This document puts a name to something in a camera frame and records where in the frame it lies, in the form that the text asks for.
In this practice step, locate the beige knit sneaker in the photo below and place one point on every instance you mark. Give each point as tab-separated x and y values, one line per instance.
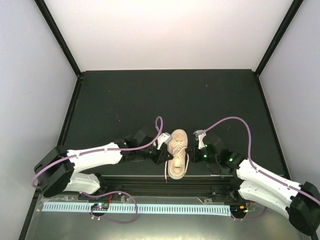
179	135

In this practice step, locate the black frame post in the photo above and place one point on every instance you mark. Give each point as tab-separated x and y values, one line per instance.
50	21
280	32

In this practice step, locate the left small circuit board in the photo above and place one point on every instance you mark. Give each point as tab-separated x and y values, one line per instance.
99	207

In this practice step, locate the black aluminium front rail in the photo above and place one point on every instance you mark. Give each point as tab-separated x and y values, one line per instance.
217	188

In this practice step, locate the white shoelace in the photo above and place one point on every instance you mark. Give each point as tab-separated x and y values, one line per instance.
176	168

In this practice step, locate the small circuit board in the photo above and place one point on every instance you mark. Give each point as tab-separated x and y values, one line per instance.
99	207
239	209

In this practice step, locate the right small circuit board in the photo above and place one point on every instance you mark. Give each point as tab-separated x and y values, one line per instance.
239	209

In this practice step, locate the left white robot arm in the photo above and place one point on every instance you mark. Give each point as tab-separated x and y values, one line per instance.
63	170

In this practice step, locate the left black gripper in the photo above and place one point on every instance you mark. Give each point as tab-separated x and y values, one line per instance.
160	158

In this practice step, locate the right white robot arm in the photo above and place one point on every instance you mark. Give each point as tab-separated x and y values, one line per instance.
299	203

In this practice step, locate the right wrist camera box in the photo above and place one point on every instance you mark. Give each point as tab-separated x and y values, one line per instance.
199	137

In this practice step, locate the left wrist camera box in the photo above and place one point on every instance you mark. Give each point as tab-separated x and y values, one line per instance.
164	138

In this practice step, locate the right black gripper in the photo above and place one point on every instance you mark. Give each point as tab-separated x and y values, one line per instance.
194	155

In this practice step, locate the left black frame post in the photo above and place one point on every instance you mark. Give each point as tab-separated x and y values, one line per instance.
50	21

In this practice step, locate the right black frame post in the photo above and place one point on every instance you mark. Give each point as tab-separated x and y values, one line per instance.
280	32

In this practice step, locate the light blue slotted cable duct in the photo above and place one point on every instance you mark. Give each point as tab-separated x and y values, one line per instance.
141	208

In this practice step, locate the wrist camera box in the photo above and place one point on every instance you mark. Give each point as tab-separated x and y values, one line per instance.
164	138
199	137

